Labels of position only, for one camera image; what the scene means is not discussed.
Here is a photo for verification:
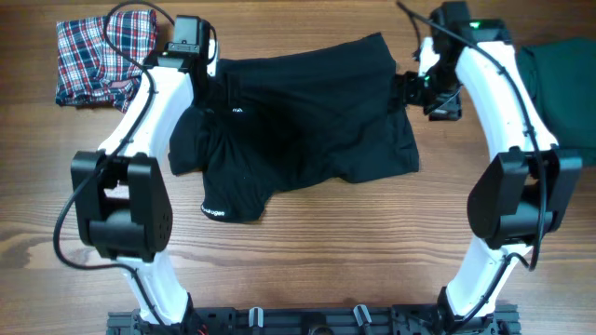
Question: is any black garment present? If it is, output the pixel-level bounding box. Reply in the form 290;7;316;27
169;33;420;223

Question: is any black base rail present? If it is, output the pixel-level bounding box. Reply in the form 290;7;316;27
105;304;522;335

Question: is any plaid folded cloth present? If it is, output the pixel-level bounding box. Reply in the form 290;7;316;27
55;9;157;113

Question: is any dark green folded garment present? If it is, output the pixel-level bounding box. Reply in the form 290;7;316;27
516;37;595;167

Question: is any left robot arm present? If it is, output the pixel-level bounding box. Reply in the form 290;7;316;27
68;15;219;334

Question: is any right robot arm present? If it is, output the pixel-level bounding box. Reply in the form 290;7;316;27
398;1;583;334

